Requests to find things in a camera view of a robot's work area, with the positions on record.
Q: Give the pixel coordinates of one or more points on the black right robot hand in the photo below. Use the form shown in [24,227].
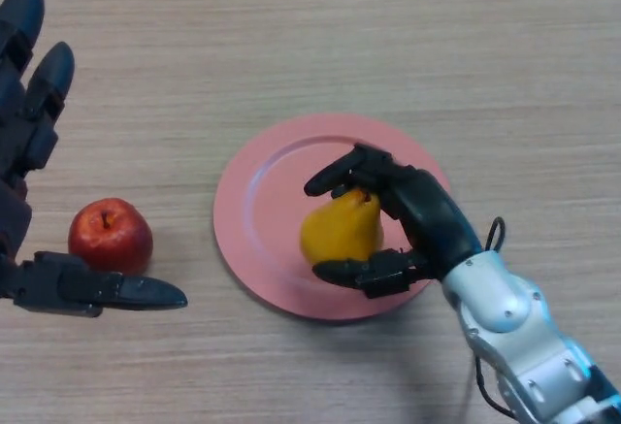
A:
[432,215]

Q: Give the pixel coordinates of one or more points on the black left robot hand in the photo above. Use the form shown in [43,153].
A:
[14,210]

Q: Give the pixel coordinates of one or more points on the yellow pear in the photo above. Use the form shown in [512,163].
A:
[339,232]

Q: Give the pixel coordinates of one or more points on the pink round plate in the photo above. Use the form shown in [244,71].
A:
[271,191]

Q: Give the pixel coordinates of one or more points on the red apple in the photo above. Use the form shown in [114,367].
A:
[111,237]

